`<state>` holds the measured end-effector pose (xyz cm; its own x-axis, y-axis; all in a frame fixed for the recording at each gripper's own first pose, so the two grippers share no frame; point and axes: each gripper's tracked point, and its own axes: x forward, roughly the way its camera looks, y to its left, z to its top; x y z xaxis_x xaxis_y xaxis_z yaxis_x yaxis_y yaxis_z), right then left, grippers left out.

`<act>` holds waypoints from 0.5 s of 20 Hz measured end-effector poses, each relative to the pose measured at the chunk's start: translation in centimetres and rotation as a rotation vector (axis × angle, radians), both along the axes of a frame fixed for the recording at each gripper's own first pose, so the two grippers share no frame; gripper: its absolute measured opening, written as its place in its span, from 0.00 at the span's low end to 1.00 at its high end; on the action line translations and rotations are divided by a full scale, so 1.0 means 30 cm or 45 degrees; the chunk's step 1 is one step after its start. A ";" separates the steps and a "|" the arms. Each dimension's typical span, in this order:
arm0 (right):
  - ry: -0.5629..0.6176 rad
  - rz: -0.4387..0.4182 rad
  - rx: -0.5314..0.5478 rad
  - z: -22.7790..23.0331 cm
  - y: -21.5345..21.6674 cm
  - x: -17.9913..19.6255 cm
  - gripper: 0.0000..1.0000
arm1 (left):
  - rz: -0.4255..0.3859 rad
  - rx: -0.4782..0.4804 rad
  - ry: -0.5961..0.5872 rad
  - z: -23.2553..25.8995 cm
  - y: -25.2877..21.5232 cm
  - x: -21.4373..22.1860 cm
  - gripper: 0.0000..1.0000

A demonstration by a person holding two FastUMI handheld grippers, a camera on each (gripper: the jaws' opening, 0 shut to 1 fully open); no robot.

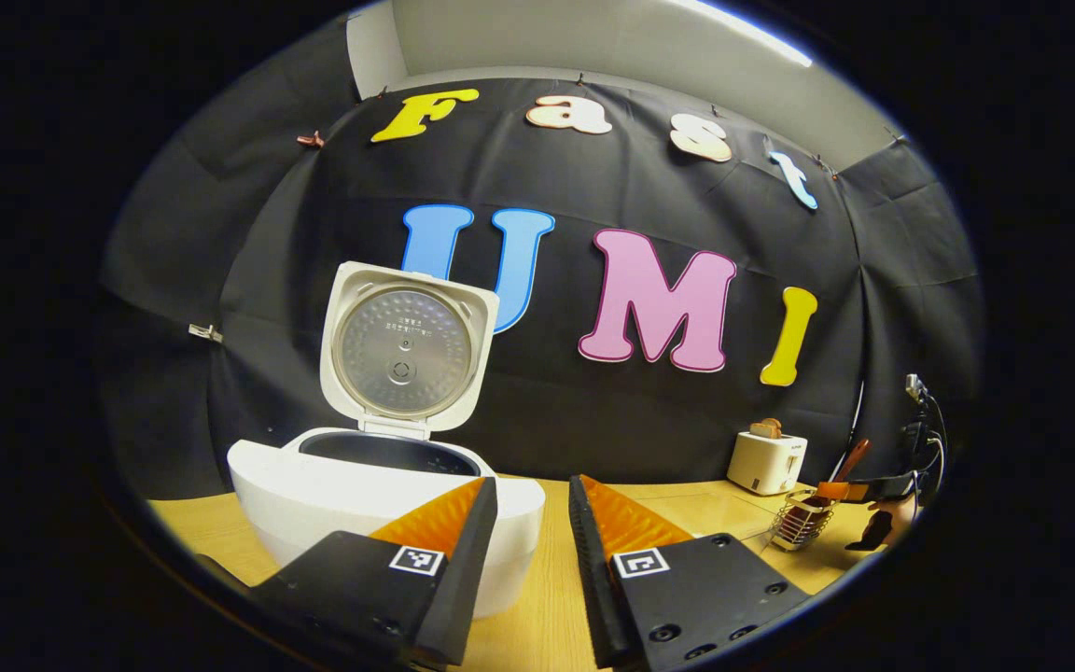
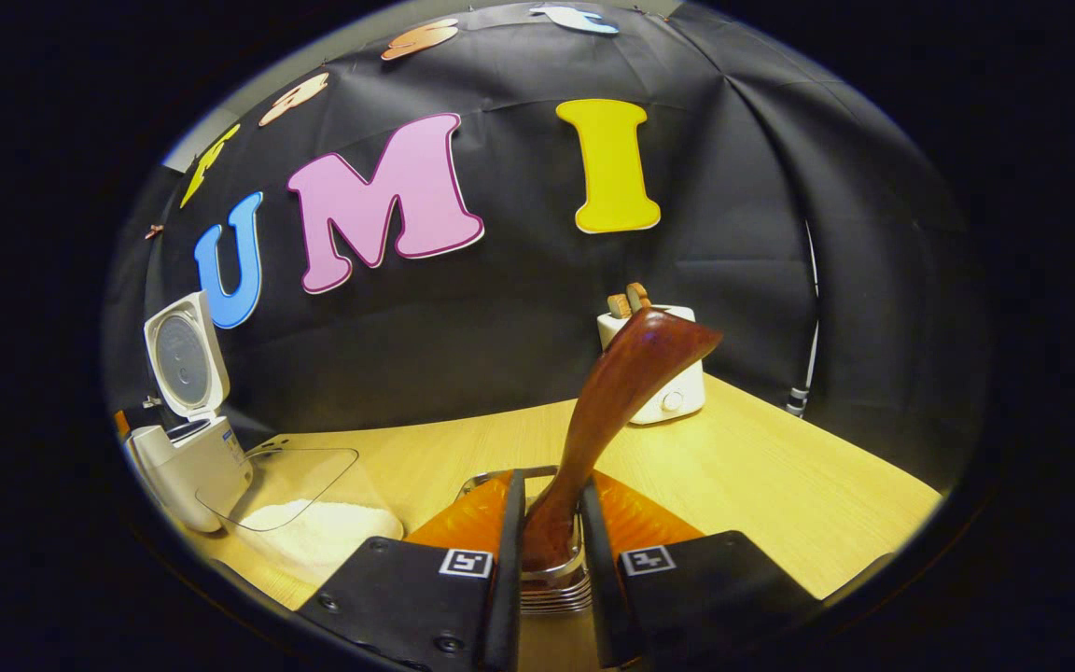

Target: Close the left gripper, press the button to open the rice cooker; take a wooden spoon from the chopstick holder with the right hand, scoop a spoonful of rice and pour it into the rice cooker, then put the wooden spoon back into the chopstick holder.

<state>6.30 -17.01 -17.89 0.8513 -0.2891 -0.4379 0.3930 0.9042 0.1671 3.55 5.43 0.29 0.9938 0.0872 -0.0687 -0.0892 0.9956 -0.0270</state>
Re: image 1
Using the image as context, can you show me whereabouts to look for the brown wooden spoon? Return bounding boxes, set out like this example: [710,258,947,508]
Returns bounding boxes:
[803,439,873,510]

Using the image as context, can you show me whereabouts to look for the black cable bundle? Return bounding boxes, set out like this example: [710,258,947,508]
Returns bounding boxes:
[904,373,947,486]

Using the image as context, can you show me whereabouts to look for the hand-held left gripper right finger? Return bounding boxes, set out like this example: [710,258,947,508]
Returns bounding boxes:
[568,473,816,672]

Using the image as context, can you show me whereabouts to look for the black backdrop cloth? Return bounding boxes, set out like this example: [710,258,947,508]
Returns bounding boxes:
[97,14,984,500]

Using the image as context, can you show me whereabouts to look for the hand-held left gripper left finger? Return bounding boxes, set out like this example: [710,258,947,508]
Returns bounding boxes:
[248,476,499,669]

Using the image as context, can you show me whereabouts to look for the white toaster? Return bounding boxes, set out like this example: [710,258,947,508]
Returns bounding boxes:
[727,431,809,496]

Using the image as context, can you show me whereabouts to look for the wire chopstick holder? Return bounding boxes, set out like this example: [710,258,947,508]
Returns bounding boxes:
[769,493,837,553]

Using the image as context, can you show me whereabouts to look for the white rice cooker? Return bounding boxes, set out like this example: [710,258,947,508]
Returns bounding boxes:
[227,261,548,619]

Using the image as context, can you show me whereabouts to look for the thin power cable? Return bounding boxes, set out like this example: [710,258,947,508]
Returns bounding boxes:
[838,378,867,479]

